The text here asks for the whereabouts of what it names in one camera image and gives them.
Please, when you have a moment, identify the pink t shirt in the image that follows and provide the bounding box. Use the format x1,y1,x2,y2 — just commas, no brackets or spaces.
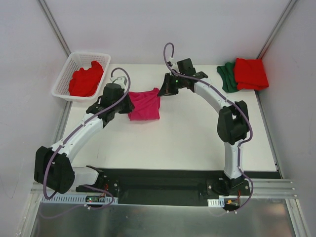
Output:
128,87,160,121

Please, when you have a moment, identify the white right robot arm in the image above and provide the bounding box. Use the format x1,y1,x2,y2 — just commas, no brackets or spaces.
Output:
158,58,250,196

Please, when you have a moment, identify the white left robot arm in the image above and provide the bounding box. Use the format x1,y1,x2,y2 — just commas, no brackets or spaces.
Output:
34,77,134,194

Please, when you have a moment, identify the red t shirt in basket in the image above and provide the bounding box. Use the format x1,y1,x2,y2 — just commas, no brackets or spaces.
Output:
68,61,104,97

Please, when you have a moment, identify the folded green t shirt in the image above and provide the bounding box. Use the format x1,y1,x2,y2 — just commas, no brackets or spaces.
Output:
216,62,238,93

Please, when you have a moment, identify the white perforated plastic basket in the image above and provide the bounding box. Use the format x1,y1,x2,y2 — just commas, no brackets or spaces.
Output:
51,51,111,102

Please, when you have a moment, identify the folded red t shirt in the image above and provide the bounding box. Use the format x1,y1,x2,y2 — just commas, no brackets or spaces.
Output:
234,58,269,90

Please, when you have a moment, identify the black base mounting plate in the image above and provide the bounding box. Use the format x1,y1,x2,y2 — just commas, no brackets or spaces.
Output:
74,167,251,207

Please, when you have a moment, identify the left white cable duct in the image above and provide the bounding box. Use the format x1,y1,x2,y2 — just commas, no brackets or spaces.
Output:
41,195,119,205

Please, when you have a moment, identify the white cable duct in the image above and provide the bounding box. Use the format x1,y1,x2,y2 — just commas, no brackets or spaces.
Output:
41,195,119,205
207,198,225,208

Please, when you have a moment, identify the left aluminium frame post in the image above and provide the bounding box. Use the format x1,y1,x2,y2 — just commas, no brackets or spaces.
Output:
37,0,71,57

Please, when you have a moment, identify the right white cable duct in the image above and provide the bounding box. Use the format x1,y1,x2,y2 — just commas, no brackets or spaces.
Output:
207,198,225,208

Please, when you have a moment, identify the right aluminium rail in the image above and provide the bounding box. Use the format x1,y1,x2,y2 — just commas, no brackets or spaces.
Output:
252,179,298,199

